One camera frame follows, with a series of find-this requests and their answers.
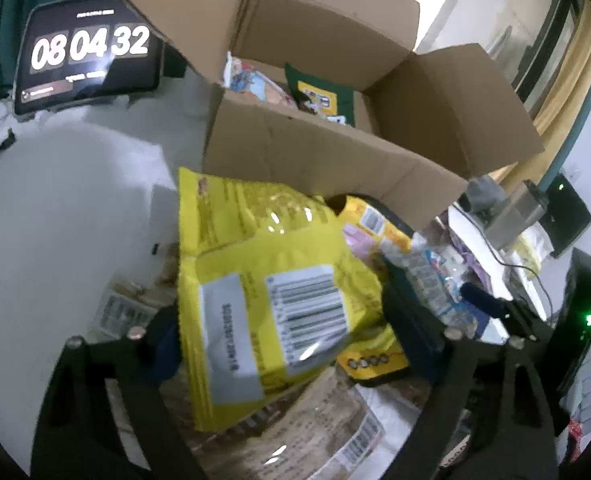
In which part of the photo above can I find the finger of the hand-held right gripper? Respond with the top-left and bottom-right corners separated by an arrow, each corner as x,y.
463,282 -> 531,333

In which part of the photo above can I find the thin black cable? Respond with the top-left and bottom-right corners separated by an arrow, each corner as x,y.
490,250 -> 551,321

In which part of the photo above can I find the green yellow snack packet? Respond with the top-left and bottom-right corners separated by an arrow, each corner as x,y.
282,62 -> 359,128

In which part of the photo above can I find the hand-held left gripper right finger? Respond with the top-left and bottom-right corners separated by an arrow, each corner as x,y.
381,285 -> 571,480

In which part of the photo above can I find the clear round biscuit packet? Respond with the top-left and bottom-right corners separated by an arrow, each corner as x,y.
160,365 -> 386,480

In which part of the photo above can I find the yellow tissue pack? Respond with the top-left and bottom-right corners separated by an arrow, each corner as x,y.
515,225 -> 551,271

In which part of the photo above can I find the cardboard box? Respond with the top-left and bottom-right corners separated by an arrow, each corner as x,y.
80,0 -> 546,233

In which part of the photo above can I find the cartoon print snack packet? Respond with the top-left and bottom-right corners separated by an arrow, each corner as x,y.
224,52 -> 299,108

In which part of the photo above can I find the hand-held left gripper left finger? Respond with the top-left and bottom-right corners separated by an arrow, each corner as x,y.
30,305 -> 211,480

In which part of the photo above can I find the yellow black snack packet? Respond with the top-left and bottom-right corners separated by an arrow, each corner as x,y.
333,194 -> 413,388

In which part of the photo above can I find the white-ended biscuit packet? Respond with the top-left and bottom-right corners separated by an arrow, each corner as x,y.
95,260 -> 181,341

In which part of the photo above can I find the yellow snack bag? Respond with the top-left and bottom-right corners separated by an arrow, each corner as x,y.
176,167 -> 391,433

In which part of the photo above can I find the pink white snack packet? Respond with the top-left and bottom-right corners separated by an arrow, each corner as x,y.
343,222 -> 391,261

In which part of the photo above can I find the clear bag of candies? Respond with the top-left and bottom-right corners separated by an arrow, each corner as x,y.
375,240 -> 491,341

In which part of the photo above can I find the black tablet with clock display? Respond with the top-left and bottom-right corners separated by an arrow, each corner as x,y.
12,0 -> 166,121

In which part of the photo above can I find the black box device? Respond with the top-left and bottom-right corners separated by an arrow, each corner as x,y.
543,172 -> 591,258

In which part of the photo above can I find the grey cloth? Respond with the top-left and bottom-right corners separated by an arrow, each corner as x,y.
458,175 -> 511,221

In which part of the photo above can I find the steel tumbler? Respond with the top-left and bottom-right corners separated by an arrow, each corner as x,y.
483,180 -> 549,251

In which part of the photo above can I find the yellow curtain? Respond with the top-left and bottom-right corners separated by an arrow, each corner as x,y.
490,0 -> 591,181

